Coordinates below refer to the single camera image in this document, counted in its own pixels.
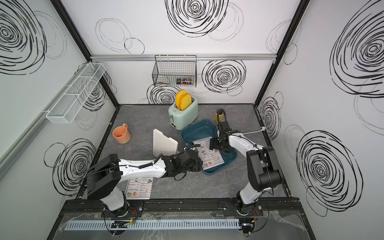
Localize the new menu sheet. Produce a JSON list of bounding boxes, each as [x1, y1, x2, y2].
[[193, 137, 225, 170]]

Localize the white menu holder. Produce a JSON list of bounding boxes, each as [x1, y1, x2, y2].
[[153, 129, 179, 157]]

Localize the old menu sheet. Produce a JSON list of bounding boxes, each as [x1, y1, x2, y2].
[[126, 178, 154, 200]]

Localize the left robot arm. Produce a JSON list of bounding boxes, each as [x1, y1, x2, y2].
[[85, 149, 203, 211]]

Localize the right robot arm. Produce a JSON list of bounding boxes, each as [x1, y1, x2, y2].
[[210, 121, 285, 208]]

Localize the orange juice bottle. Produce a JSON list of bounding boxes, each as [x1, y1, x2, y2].
[[215, 109, 225, 123]]

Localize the teal plastic tray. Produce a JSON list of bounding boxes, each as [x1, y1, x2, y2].
[[181, 120, 238, 175]]

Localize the mint green toaster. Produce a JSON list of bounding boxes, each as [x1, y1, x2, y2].
[[168, 98, 199, 130]]

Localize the front toast slice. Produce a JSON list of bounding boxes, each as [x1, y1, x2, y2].
[[180, 94, 192, 111]]

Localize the toast slice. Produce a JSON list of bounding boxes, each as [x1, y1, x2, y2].
[[175, 90, 187, 109], [180, 94, 192, 111]]

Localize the rear toast slice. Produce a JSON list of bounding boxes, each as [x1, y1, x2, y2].
[[175, 90, 187, 109]]

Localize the orange mug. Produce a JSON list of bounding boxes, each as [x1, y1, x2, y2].
[[113, 124, 131, 144]]

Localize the white toaster cable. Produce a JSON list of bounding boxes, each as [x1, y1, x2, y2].
[[238, 126, 267, 136]]

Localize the white slotted cable duct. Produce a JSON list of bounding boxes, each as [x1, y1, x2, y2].
[[64, 219, 241, 231]]

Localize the items in wire basket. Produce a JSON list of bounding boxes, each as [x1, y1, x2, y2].
[[176, 78, 194, 86]]

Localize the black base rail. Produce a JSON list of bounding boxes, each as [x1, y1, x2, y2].
[[59, 198, 303, 218]]

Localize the black wire basket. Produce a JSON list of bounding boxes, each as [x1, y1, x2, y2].
[[152, 55, 198, 87]]

